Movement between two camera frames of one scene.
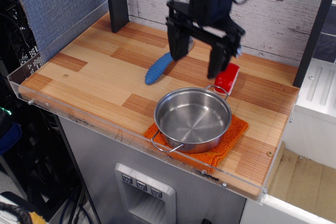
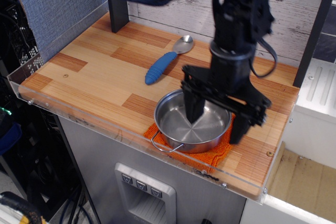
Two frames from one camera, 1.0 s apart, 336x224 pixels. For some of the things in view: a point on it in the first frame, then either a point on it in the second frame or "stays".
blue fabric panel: [59, 6] stays
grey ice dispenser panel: [144, 200] stays
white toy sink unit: [302, 189] stays
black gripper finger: [220, 56] to [240, 127]
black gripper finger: [179, 38] to [195, 106]
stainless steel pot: [196, 118] stays
